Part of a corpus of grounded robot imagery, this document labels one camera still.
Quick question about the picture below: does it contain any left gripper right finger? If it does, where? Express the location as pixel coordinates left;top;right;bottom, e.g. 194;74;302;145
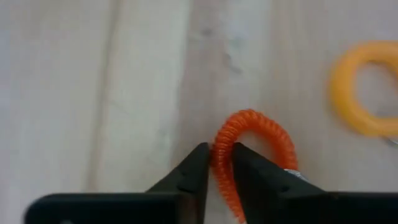
232;142;326;224

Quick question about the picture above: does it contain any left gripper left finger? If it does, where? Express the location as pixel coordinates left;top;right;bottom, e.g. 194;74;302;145
146;142;210;224

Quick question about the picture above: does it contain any orange coil wristband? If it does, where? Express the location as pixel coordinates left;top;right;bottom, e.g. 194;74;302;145
210;108;309;223

